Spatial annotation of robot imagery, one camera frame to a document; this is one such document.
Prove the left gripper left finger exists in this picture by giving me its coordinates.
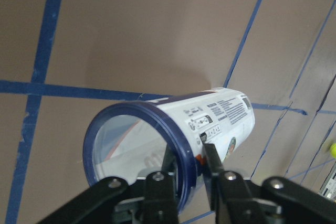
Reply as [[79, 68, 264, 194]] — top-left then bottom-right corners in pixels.
[[40, 145, 179, 223]]

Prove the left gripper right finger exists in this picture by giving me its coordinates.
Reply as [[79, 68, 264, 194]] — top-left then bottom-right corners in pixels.
[[203, 144, 335, 223]]

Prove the tennis ball Roland Garros centre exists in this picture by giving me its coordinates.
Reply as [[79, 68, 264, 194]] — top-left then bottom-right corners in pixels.
[[329, 143, 336, 159]]

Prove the Wilson tennis ball can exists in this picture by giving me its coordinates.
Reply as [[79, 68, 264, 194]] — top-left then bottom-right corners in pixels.
[[83, 87, 255, 210]]

